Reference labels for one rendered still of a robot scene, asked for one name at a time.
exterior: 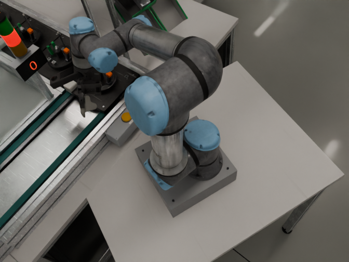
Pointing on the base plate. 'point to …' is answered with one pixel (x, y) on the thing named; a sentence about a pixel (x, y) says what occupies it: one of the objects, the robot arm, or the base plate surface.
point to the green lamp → (5, 27)
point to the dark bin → (130, 5)
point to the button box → (120, 130)
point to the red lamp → (12, 39)
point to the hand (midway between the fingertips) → (82, 106)
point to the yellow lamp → (21, 50)
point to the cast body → (142, 3)
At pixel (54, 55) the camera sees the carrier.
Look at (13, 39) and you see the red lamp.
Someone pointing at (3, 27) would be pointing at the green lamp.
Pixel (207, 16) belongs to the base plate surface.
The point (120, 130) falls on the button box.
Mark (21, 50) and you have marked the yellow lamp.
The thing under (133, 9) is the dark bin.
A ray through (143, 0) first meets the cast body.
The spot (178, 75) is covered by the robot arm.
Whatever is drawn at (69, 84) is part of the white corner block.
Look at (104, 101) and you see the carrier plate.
